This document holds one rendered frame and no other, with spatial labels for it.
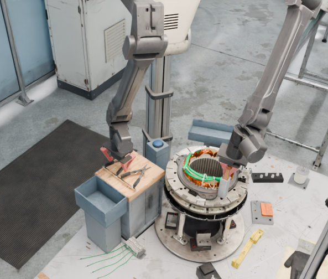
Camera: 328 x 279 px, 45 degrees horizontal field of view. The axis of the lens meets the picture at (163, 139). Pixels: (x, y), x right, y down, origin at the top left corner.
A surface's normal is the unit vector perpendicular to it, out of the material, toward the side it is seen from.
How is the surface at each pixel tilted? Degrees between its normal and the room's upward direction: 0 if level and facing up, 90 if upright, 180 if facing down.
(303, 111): 0
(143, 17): 70
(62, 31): 90
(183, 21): 90
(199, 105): 0
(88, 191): 90
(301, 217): 0
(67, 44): 90
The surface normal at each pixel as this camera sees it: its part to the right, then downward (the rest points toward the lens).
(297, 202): 0.04, -0.77
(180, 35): 0.39, 0.60
